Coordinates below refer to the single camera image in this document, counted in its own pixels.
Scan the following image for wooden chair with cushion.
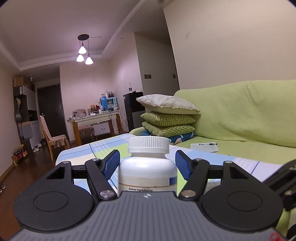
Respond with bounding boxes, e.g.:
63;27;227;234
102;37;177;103
39;115;70;162

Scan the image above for green patterned middle pillow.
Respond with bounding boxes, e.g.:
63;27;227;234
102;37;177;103
140;112;195;127

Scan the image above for three bulb ceiling lamp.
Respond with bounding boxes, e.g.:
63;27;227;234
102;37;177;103
76;34;94;65

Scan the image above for dark shoes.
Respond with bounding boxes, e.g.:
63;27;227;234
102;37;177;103
0;184;6;193

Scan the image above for white booklet with pen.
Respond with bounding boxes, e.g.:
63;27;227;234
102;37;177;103
190;143;219;153

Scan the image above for white pill bottle blue label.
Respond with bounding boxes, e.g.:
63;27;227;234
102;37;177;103
117;136;178;195

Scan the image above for green covered sofa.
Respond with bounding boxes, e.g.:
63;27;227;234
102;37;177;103
128;79;296;232

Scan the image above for blue toaster oven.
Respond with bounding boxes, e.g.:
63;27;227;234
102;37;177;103
107;97;118;109

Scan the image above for group of sauce bottles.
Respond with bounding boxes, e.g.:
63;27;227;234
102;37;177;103
11;144;28;166

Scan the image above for blue patterned bottom cushion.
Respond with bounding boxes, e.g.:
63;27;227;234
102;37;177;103
140;130;194;145

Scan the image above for cluttered wooden side table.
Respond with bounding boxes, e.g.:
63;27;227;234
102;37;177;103
67;110;123;146

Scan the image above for green patterned lower pillow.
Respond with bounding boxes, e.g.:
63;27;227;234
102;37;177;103
142;121;195;138

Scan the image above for green patterned pillow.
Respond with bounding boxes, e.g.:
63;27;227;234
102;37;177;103
140;112;195;127
142;121;195;138

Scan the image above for black mini fridge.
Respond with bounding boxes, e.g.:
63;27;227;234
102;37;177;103
123;91;145;131

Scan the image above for dark entrance door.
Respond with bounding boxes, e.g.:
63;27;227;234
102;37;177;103
37;84;68;137

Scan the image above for beige embroidered top pillow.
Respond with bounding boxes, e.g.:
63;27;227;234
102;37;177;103
137;94;200;115

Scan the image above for tall black white cabinet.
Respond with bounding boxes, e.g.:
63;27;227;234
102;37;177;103
13;76;42;151

